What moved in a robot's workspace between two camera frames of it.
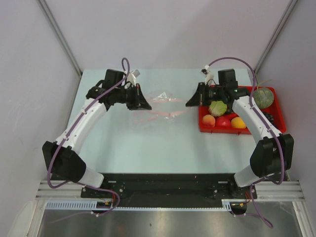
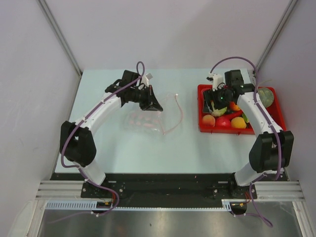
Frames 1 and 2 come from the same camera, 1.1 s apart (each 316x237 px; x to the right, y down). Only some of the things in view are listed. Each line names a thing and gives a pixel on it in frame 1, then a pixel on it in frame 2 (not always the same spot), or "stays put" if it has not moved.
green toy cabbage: x=217 y=108 stays put
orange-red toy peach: x=209 y=120 stays put
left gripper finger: x=141 y=103 -> x=155 y=105
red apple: x=222 y=122 stays put
